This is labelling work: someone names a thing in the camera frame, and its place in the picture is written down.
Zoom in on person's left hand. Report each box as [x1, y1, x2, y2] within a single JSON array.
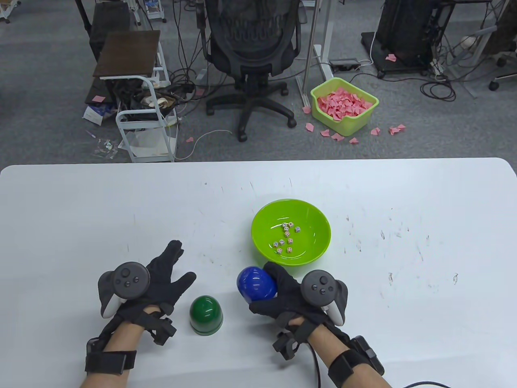
[[117, 240, 197, 346]]

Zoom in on person's right hand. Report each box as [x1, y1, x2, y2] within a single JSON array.
[[250, 261, 336, 360]]

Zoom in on blue dome cup cover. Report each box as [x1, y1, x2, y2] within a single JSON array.
[[236, 266, 278, 303]]

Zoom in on green dome cup cover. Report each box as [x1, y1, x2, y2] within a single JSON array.
[[189, 295, 224, 335]]

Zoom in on lime green bowl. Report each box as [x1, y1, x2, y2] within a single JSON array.
[[251, 198, 332, 266]]

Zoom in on cluster of white dice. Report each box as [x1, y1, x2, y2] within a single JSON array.
[[273, 221, 301, 254]]

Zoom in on person's right forearm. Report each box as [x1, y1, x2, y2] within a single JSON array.
[[297, 317, 392, 388]]

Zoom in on person's left forearm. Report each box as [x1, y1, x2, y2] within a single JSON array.
[[81, 305, 162, 388]]

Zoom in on black round tracking controller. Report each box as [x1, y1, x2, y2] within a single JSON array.
[[301, 270, 348, 327], [98, 262, 151, 319]]

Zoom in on clear plastic bag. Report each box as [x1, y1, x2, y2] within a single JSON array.
[[94, 139, 120, 159]]

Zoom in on white metal utility cart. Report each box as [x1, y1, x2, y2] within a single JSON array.
[[99, 40, 179, 163]]

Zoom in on white and blue carton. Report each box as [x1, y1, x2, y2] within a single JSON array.
[[82, 104, 116, 125]]

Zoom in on lime green plastic bin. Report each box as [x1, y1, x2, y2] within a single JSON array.
[[310, 78, 380, 137]]

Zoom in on pile of pink papers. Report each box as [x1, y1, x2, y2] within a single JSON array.
[[317, 87, 374, 121]]

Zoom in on flat black laptop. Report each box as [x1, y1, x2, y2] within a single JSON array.
[[84, 77, 118, 106]]

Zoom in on brown wooden board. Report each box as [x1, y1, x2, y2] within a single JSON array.
[[93, 30, 161, 78]]

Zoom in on grey floor socket box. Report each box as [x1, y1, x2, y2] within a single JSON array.
[[328, 59, 361, 72]]

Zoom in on black mesh office chair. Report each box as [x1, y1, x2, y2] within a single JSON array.
[[195, 0, 309, 143]]

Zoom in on dark brown side table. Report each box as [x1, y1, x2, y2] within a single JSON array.
[[89, 2, 132, 61]]

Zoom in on white wheeled rack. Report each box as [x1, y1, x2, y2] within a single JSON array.
[[139, 0, 167, 24], [0, 0, 21, 24]]

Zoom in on black equipment stand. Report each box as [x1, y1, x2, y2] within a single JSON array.
[[361, 0, 437, 78]]

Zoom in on grey chair wheel base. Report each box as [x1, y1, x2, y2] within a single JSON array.
[[487, 51, 517, 91]]

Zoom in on black wrist camera strap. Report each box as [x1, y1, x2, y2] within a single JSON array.
[[85, 337, 137, 374], [328, 335, 384, 388]]

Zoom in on white floor cable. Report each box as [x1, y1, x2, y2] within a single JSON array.
[[177, 129, 233, 160]]

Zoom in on tangle of black cables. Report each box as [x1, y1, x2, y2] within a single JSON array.
[[166, 0, 214, 110]]

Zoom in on coiled black cable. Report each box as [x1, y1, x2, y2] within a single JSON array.
[[420, 79, 457, 101]]

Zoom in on white desk frame leg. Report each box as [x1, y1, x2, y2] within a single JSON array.
[[296, 0, 336, 108]]

